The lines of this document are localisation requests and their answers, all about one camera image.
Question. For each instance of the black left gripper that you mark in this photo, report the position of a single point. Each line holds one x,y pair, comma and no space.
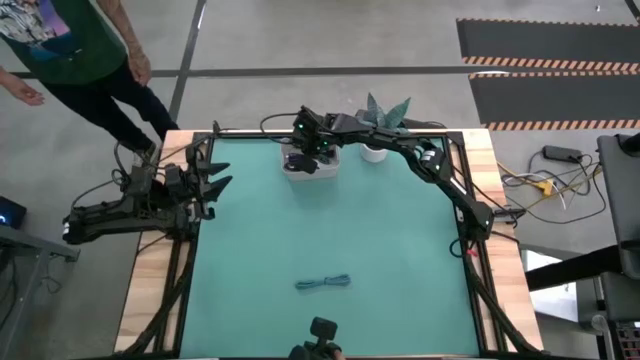
197,190

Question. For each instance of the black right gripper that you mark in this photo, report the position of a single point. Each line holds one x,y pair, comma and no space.
312,132

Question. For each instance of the person's forearm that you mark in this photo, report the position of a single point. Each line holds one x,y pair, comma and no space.
120,25
7,77

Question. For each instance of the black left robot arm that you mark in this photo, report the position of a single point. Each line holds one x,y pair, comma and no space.
110,220

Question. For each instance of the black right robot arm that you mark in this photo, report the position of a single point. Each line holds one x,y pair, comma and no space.
465,200

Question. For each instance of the white rectangular box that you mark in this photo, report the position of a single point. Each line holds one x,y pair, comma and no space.
325,174

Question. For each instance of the green plant in white pot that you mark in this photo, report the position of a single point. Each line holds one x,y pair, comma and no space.
372,154

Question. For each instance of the teal table mat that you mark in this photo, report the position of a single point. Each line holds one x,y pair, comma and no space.
300,225

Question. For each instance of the wooden table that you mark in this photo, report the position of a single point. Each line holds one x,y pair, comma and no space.
145,280

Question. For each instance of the person's hand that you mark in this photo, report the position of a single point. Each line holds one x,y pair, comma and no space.
339,356
27,94
140,65

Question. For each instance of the person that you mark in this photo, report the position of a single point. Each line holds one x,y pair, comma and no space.
75,50

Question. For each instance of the grey metal desk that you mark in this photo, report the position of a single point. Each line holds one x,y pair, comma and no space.
30,245

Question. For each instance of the black monitor with blue light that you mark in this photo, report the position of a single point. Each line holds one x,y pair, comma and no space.
10,212

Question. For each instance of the yellow power plug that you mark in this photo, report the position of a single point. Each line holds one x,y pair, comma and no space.
545,187

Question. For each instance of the black hazard-striped floor mat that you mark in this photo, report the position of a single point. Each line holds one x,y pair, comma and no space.
550,97
550,40

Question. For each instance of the black power brick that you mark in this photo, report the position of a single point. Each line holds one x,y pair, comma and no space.
562,153

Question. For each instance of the white floor sheet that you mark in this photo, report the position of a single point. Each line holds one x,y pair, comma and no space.
550,300

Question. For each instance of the black metal beam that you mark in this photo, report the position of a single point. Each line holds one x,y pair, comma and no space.
570,270

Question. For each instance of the keyboard with coloured keys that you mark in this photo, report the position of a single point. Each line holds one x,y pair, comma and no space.
627,342

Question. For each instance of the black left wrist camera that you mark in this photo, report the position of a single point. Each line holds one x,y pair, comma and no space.
174,180

